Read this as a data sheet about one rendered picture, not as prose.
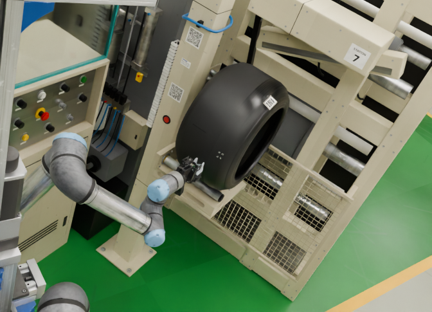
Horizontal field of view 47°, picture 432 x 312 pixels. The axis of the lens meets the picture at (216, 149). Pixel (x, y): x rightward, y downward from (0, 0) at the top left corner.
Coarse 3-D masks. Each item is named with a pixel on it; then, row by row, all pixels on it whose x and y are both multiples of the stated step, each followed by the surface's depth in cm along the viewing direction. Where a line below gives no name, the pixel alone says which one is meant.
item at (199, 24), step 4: (184, 16) 213; (188, 20) 212; (192, 20) 211; (200, 20) 211; (232, 20) 220; (196, 24) 211; (200, 24) 209; (204, 28) 209; (208, 28) 209; (224, 28) 214; (212, 32) 210; (216, 32) 210
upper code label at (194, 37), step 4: (192, 28) 215; (188, 32) 217; (192, 32) 216; (196, 32) 215; (200, 32) 214; (188, 36) 218; (192, 36) 217; (196, 36) 216; (200, 36) 215; (188, 40) 219; (192, 40) 218; (196, 40) 217; (200, 40) 216; (192, 44) 219; (196, 44) 218
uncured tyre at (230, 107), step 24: (240, 72) 216; (216, 96) 208; (240, 96) 208; (264, 96) 209; (288, 96) 228; (192, 120) 210; (216, 120) 207; (240, 120) 204; (264, 120) 211; (192, 144) 213; (216, 144) 207; (240, 144) 207; (264, 144) 250; (216, 168) 212; (240, 168) 254
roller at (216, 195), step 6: (168, 156) 244; (168, 162) 242; (174, 162) 242; (174, 168) 241; (198, 186) 238; (204, 186) 237; (210, 192) 236; (216, 192) 235; (216, 198) 235; (222, 198) 237
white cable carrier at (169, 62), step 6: (174, 42) 225; (174, 48) 226; (168, 54) 229; (174, 54) 227; (168, 60) 230; (168, 66) 231; (162, 72) 234; (168, 72) 233; (162, 78) 236; (162, 84) 237; (156, 90) 240; (162, 90) 238; (156, 96) 242; (156, 102) 243; (156, 108) 245; (150, 114) 248; (150, 120) 250; (150, 126) 251
